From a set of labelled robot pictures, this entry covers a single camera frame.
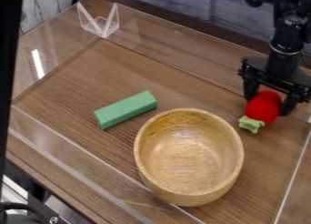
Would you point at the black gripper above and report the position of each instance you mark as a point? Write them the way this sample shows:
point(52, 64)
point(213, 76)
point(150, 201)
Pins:
point(295, 86)

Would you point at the red plush fruit green stem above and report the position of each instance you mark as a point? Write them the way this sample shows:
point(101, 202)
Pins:
point(260, 112)

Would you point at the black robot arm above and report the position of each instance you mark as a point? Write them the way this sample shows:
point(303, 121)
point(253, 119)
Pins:
point(277, 71)

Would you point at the wooden oval bowl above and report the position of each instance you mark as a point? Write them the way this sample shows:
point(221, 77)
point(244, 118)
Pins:
point(188, 154)

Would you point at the green rectangular block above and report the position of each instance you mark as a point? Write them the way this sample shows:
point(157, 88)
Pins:
point(124, 109)

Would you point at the black vertical pole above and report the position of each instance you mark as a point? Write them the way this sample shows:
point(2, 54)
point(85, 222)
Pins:
point(9, 34)

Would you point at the black clamp mount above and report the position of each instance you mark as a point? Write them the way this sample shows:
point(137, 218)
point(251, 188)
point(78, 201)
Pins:
point(26, 210)

